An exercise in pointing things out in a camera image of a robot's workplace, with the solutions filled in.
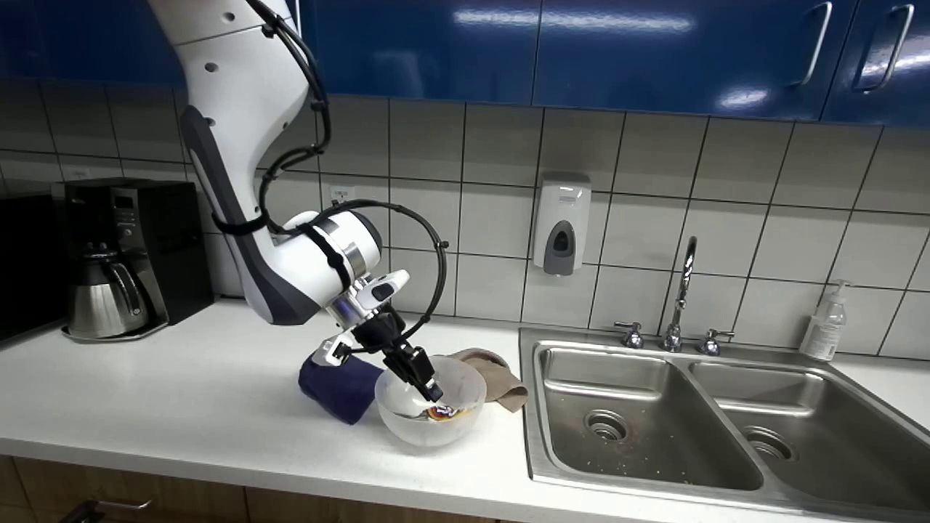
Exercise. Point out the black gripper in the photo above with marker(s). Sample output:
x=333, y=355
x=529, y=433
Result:
x=381, y=339

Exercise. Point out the dark blue cloth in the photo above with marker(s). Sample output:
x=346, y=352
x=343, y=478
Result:
x=334, y=388

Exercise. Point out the clear plastic bowl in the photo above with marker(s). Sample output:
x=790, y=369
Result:
x=431, y=422

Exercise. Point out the stainless steel double sink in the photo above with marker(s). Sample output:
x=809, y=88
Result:
x=716, y=426

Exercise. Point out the black microwave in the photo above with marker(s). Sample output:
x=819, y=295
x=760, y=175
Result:
x=30, y=265

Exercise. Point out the steel coffee carafe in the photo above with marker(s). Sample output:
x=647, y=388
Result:
x=105, y=295

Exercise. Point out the white wall soap dispenser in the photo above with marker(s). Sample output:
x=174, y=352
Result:
x=561, y=224

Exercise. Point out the chrome faucet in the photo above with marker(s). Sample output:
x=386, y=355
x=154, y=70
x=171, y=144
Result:
x=684, y=291

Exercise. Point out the clear soap pump bottle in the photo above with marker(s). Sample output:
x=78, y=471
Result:
x=822, y=327

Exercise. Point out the chrome faucet knob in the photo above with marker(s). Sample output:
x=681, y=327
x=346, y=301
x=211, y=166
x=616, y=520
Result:
x=716, y=340
x=632, y=335

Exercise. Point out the black silver coffee maker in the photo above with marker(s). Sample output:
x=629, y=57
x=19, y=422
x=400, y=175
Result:
x=147, y=242

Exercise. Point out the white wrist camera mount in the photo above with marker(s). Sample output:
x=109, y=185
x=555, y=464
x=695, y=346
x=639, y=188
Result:
x=333, y=349

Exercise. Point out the blue upper cabinet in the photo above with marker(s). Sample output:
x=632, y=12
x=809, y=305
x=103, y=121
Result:
x=581, y=47

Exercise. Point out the brown cloth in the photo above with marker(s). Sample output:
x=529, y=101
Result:
x=498, y=380

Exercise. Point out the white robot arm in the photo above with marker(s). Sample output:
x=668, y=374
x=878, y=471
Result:
x=247, y=127

